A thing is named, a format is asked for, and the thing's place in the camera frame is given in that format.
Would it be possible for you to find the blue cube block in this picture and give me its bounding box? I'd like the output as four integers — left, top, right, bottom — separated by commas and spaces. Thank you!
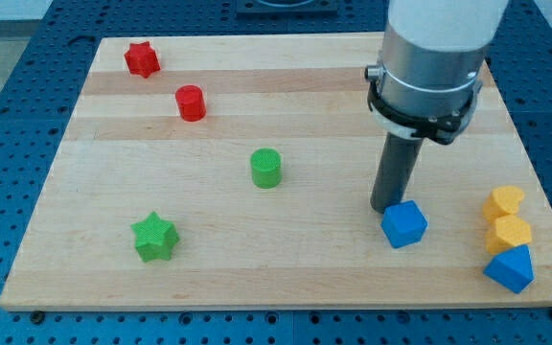
381, 200, 428, 248

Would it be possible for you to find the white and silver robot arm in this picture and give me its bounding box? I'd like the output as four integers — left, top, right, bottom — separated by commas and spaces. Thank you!
365, 0, 509, 145

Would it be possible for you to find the green cylinder block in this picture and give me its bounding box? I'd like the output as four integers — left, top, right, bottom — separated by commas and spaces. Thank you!
250, 148, 282, 189

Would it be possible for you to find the light wooden board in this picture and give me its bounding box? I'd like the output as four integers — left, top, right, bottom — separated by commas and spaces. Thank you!
0, 33, 552, 311

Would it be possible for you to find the red cylinder block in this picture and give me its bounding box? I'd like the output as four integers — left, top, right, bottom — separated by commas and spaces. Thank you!
174, 85, 206, 122

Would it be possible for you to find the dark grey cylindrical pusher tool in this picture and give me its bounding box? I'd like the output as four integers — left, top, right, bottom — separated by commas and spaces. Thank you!
370, 133, 423, 214

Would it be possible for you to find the green star block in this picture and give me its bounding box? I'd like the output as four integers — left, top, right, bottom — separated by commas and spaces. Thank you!
130, 212, 179, 263

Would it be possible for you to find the red star block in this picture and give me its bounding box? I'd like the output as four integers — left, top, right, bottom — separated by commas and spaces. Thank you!
124, 41, 161, 78

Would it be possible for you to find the yellow heart block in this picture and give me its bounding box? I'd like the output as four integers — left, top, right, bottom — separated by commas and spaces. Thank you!
482, 185, 525, 222

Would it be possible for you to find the yellow hexagon block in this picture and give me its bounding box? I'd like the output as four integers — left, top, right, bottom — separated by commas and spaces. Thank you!
485, 215, 533, 255

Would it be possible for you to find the blue triangular prism block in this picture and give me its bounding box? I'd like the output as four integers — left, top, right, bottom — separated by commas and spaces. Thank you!
483, 244, 536, 294

